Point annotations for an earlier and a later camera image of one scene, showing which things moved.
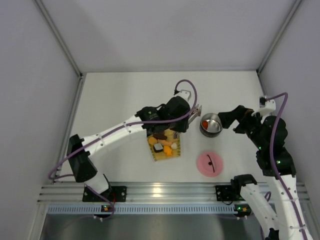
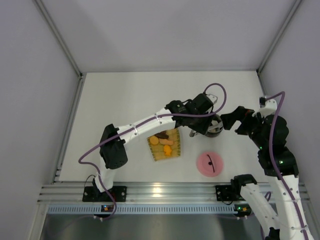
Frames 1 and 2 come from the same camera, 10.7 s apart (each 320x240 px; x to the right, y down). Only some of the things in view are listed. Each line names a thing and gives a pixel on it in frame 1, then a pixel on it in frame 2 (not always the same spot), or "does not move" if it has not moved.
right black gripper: x=236 y=119 does not move
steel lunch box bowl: x=210 y=125 does not move
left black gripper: x=189 y=116 -> x=200 y=125
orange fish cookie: x=168 y=150 does not move
